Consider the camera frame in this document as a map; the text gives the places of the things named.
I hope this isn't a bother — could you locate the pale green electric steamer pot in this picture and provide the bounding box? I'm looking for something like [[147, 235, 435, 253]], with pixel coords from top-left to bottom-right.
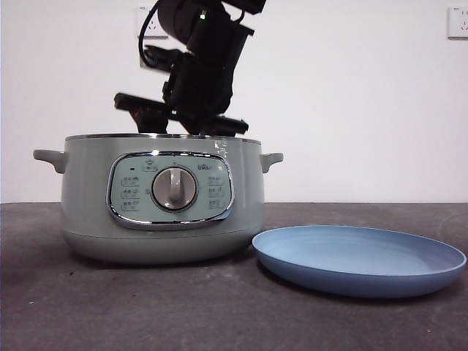
[[32, 133, 284, 265]]

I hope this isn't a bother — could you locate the blue round plate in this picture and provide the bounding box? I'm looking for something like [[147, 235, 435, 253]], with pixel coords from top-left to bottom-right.
[[251, 224, 468, 299]]

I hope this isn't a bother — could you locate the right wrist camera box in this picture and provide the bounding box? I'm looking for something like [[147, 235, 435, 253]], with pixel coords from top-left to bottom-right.
[[142, 44, 183, 70]]

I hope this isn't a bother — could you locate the black camera cable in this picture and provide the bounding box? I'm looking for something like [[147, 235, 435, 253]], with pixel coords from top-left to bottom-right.
[[137, 7, 159, 69]]

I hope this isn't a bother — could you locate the white wall socket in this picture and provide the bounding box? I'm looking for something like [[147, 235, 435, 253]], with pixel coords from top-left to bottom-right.
[[448, 6, 468, 40], [137, 5, 169, 39]]

